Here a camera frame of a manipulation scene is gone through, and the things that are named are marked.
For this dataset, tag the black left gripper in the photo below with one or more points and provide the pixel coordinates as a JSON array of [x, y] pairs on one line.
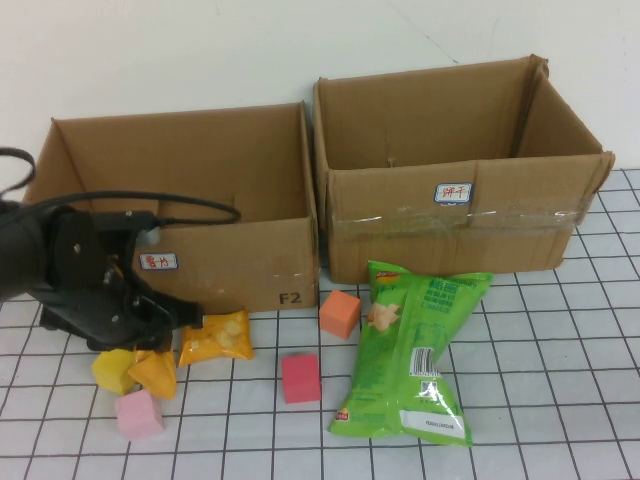
[[85, 300]]

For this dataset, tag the plain orange snack packet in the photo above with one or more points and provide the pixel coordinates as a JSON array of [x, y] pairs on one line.
[[155, 375]]

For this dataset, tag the orange cracker snack packet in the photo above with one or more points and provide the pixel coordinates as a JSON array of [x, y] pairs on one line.
[[215, 340]]

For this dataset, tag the green potato chips bag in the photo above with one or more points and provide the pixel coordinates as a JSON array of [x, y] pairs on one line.
[[400, 360]]

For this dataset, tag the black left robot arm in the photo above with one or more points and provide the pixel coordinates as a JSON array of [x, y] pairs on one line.
[[20, 250]]

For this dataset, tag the yellow foam cube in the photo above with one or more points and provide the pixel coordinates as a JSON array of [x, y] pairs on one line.
[[112, 372]]

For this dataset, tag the pink foam cube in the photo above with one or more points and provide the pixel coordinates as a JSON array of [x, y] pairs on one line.
[[139, 415]]

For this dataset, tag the cardboard box printed F2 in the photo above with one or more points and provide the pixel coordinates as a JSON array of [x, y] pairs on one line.
[[240, 260]]

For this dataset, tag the red foam cube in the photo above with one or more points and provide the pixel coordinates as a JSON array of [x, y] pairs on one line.
[[300, 380]]

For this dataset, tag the orange foam cube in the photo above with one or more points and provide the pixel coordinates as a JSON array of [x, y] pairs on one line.
[[340, 315]]

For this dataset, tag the cardboard box with clear tape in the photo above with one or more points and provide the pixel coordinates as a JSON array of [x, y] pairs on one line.
[[450, 240]]

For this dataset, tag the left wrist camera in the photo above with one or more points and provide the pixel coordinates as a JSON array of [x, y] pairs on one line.
[[125, 222]]

